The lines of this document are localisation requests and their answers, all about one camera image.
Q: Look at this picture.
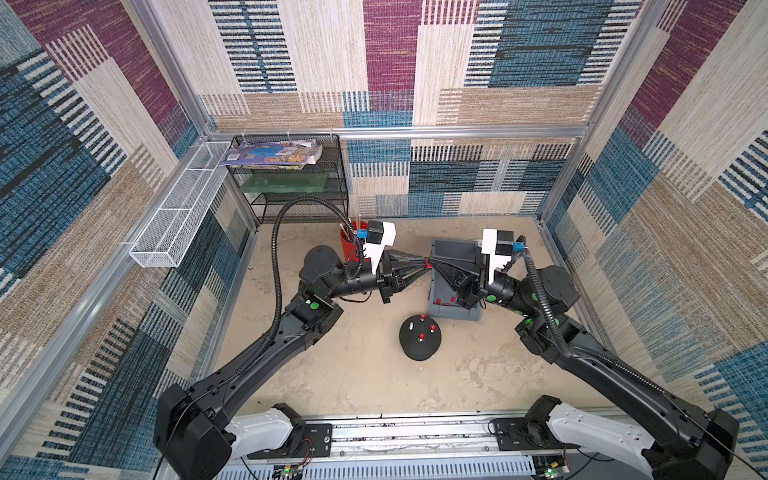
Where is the right black corrugated cable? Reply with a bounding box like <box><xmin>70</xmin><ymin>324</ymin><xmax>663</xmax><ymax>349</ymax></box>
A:
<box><xmin>520</xmin><ymin>247</ymin><xmax>667</xmax><ymax>397</ymax></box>

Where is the black corrugated cable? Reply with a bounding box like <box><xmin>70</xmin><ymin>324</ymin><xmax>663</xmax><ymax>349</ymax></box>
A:
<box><xmin>520</xmin><ymin>247</ymin><xmax>667</xmax><ymax>397</ymax></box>
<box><xmin>233</xmin><ymin>196</ymin><xmax>359</xmax><ymax>373</ymax></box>

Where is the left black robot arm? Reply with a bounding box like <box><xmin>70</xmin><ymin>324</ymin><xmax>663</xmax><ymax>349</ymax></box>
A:
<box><xmin>154</xmin><ymin>245</ymin><xmax>432</xmax><ymax>479</ymax></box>

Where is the left black corrugated cable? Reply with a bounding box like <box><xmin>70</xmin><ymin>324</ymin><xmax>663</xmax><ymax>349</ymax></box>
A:
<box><xmin>233</xmin><ymin>196</ymin><xmax>359</xmax><ymax>373</ymax></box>

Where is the black wire shelf rack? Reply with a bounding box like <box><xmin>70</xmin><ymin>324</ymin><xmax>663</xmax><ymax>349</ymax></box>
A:
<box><xmin>226</xmin><ymin>133</ymin><xmax>349</xmax><ymax>224</ymax></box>

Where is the black dome screw fixture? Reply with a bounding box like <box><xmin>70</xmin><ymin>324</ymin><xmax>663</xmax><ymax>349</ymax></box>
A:
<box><xmin>398</xmin><ymin>314</ymin><xmax>442</xmax><ymax>361</ymax></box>

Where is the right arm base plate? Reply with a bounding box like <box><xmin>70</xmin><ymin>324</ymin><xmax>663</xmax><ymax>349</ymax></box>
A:
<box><xmin>488</xmin><ymin>417</ymin><xmax>568</xmax><ymax>451</ymax></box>

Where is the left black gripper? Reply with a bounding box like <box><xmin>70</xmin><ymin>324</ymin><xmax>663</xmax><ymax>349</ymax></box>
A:
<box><xmin>324</xmin><ymin>252</ymin><xmax>429</xmax><ymax>309</ymax></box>

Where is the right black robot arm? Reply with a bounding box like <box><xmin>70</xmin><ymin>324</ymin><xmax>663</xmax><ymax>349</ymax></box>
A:
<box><xmin>427</xmin><ymin>250</ymin><xmax>739</xmax><ymax>479</ymax></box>

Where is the grey plastic parts bin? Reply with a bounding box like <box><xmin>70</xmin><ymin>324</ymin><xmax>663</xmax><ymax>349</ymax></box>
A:
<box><xmin>428</xmin><ymin>239</ymin><xmax>482</xmax><ymax>322</ymax></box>

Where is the red pen cup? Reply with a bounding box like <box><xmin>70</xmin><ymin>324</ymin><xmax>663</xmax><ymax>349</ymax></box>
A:
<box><xmin>340</xmin><ymin>220</ymin><xmax>368</xmax><ymax>263</ymax></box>

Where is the colourful book on shelf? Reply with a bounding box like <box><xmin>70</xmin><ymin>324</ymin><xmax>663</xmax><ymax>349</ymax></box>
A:
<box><xmin>220</xmin><ymin>139</ymin><xmax>323</xmax><ymax>170</ymax></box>

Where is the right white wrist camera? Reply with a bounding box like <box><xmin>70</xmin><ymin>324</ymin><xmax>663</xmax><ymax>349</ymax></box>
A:
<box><xmin>481</xmin><ymin>229</ymin><xmax>527</xmax><ymax>285</ymax></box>

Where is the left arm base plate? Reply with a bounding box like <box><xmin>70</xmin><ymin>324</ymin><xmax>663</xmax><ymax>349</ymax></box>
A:
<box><xmin>259</xmin><ymin>423</ymin><xmax>333</xmax><ymax>459</ymax></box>

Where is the white wire mesh basket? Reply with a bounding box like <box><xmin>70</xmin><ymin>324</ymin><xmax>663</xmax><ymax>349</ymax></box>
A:
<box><xmin>129</xmin><ymin>142</ymin><xmax>229</xmax><ymax>268</ymax></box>

